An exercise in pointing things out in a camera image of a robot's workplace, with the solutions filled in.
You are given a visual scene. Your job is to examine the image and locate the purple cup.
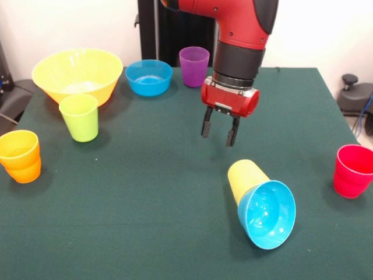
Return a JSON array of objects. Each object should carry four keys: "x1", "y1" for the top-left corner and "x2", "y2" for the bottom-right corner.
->
[{"x1": 178, "y1": 46, "x2": 210, "y2": 88}]

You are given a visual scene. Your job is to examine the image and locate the pink cup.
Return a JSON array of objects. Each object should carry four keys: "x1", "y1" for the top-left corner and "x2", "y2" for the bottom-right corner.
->
[{"x1": 333, "y1": 144, "x2": 373, "y2": 199}]

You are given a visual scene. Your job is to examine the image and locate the cyan bowl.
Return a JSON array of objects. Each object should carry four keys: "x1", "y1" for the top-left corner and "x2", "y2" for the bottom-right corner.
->
[{"x1": 237, "y1": 180, "x2": 297, "y2": 250}]

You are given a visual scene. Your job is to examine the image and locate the black equipment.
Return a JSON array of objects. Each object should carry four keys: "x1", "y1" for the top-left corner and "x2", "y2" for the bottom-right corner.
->
[{"x1": 0, "y1": 40, "x2": 11, "y2": 97}]

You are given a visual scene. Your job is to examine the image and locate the large yellow bowl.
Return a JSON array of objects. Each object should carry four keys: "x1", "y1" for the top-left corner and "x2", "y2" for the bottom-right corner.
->
[{"x1": 31, "y1": 48, "x2": 124, "y2": 108}]

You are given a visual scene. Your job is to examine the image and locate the green cup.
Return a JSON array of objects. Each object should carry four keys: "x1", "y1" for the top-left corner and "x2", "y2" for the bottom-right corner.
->
[{"x1": 58, "y1": 93, "x2": 99, "y2": 143}]

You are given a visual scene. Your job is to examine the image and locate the orange cup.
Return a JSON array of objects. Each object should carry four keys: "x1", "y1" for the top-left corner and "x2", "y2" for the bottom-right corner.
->
[{"x1": 0, "y1": 129, "x2": 42, "y2": 184}]

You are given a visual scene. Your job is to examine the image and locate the yellow-green cup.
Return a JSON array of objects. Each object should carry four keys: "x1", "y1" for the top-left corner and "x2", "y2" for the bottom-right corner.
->
[{"x1": 227, "y1": 159, "x2": 270, "y2": 207}]

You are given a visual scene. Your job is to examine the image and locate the blue cable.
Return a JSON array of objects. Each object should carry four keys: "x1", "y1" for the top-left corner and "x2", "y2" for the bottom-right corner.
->
[{"x1": 354, "y1": 93, "x2": 373, "y2": 138}]

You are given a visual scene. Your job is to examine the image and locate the blue bowl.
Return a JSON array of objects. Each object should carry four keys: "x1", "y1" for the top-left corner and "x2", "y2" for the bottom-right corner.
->
[{"x1": 125, "y1": 59, "x2": 173, "y2": 97}]

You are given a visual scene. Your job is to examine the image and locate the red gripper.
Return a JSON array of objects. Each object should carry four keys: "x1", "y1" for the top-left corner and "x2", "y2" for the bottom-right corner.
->
[{"x1": 200, "y1": 76, "x2": 260, "y2": 148}]

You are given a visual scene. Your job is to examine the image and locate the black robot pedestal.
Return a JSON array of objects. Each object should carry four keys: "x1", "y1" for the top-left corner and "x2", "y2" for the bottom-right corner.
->
[{"x1": 134, "y1": 0, "x2": 219, "y2": 68}]

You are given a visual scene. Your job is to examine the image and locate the dark green tablecloth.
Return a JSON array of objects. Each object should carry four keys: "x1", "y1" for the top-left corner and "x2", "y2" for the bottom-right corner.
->
[{"x1": 0, "y1": 66, "x2": 373, "y2": 280}]

